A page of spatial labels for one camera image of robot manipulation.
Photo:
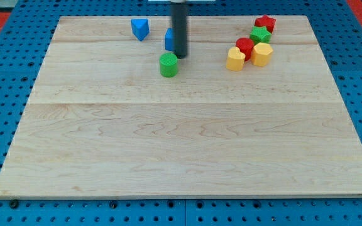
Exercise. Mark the green star block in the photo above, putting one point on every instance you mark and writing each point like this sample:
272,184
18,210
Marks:
260,35

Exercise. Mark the red star block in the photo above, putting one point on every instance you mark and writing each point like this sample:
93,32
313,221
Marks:
267,22

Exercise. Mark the green cylinder block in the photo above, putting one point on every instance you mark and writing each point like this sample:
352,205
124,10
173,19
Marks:
168,65

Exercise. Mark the yellow heart block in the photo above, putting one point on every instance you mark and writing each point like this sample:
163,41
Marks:
235,59

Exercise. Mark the blue cube block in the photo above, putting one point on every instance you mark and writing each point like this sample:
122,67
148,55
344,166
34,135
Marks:
169,40

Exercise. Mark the light wooden board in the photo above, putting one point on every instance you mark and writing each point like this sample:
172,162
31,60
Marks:
102,123

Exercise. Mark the red cylinder block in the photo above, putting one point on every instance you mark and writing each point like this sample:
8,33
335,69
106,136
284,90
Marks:
245,46

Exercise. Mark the blue triangle block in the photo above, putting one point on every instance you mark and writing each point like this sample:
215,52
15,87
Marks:
140,28

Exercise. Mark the yellow hexagon block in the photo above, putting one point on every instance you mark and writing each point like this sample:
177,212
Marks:
261,54

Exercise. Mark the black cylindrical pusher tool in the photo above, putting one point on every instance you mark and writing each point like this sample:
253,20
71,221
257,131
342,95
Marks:
179,12

